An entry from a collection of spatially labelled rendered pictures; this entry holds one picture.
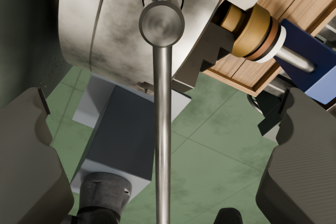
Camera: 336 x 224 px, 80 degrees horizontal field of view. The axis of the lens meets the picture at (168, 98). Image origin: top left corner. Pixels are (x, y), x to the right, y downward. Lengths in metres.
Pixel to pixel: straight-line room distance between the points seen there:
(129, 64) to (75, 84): 1.70
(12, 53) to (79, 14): 0.10
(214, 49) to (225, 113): 1.69
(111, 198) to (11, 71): 0.43
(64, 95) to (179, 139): 1.19
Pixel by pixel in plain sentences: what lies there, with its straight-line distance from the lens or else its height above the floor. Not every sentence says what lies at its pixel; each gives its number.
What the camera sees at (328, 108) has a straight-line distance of 0.65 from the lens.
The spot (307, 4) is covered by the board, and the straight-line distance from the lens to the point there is 0.63.
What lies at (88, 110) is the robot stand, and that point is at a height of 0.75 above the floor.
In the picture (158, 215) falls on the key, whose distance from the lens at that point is 0.19.
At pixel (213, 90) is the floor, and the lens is 1.78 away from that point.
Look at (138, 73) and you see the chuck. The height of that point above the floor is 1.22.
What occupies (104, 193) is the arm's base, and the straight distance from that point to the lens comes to 0.62.
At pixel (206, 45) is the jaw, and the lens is 0.30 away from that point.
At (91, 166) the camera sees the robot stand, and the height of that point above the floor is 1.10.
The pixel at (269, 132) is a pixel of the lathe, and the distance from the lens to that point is 0.80.
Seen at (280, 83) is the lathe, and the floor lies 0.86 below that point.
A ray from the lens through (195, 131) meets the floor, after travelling 2.09.
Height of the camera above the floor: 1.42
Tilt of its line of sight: 52 degrees down
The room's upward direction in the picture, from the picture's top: 177 degrees counter-clockwise
